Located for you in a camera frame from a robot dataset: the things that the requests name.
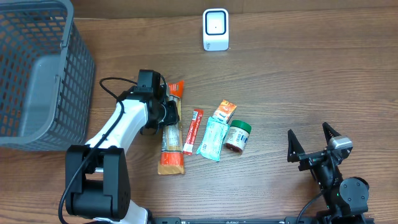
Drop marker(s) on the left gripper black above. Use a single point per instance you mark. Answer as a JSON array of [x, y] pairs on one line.
[[171, 112]]

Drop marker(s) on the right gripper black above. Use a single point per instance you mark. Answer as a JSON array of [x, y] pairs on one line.
[[295, 149]]

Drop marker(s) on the red stick sachet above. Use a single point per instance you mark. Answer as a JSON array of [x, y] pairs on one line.
[[192, 131]]

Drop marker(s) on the orange spaghetti pasta packet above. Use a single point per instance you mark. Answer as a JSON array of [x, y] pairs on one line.
[[171, 159]]

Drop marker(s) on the teal tissue packet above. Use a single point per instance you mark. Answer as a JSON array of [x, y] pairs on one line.
[[213, 138]]

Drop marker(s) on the small orange carton box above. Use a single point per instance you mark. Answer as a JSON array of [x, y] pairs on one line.
[[224, 111]]

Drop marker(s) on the green lid jar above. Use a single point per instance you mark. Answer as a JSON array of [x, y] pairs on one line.
[[237, 136]]

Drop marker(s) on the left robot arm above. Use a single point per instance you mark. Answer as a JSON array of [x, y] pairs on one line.
[[97, 185]]

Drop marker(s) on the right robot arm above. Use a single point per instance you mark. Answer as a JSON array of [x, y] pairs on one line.
[[346, 199]]

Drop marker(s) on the white barcode scanner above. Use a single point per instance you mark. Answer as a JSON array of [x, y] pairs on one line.
[[215, 29]]

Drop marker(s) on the grey plastic shopping basket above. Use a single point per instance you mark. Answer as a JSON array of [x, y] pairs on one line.
[[47, 76]]

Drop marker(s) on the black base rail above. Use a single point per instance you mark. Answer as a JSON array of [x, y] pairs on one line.
[[286, 220]]

